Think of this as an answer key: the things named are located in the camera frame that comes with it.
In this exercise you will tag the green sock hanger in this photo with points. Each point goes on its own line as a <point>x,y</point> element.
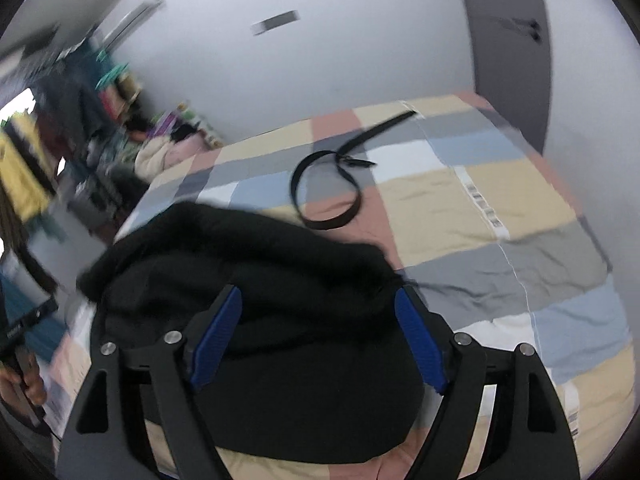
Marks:
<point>115,75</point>

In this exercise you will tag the checkered bed quilt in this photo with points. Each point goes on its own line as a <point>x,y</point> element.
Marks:
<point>490,210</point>

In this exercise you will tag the yellow hanging coat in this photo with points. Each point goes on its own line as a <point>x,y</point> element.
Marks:
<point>22,170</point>

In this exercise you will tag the pile of clothes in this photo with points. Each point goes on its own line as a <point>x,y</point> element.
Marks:
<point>160,152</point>

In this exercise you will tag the polka dot pillow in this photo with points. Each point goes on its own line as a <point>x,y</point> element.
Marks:
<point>212,127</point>

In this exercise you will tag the black puffer jacket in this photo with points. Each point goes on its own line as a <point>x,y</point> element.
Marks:
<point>280,310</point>

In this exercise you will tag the grey door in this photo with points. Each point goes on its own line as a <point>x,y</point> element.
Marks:
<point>505,75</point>

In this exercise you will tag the white air conditioner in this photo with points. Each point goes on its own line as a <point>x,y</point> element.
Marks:
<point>132,15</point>

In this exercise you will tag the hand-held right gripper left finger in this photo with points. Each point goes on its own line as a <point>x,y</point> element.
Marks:
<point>215,335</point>

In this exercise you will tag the white grey wall panel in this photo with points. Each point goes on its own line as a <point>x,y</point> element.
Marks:
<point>275,22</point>

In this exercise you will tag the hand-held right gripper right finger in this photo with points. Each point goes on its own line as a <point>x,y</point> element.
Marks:
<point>420,340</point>

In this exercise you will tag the black belt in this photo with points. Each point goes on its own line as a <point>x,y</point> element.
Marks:
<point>320,157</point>

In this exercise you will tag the person's left hand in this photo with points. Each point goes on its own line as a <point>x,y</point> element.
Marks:
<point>35,385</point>

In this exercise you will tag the grey suitcase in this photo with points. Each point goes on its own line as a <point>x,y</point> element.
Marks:
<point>95,200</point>

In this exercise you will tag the grey denim jacket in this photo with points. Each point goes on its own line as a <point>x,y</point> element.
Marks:
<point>75,100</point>

